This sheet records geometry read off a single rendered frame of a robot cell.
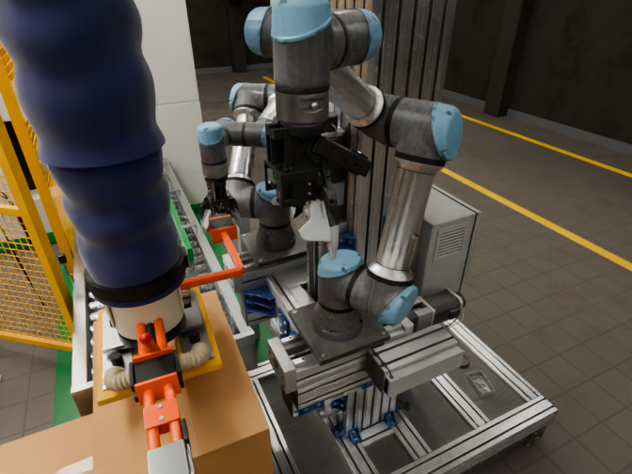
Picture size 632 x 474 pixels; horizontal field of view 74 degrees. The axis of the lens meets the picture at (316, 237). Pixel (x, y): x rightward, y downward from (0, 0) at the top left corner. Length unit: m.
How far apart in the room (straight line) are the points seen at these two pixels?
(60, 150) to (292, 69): 0.49
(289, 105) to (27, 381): 2.55
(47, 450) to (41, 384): 1.08
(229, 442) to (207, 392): 0.17
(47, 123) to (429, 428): 1.81
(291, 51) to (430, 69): 0.70
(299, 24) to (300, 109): 0.10
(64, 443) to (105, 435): 0.58
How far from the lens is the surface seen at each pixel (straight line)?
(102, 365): 1.21
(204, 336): 1.20
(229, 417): 1.18
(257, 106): 1.68
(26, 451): 1.85
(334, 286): 1.09
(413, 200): 0.98
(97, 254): 1.01
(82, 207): 0.96
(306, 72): 0.57
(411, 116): 0.97
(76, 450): 1.78
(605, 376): 2.96
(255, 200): 1.49
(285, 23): 0.57
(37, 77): 0.87
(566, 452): 2.51
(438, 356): 1.33
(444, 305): 1.45
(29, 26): 0.85
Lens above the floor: 1.89
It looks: 31 degrees down
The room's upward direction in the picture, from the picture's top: straight up
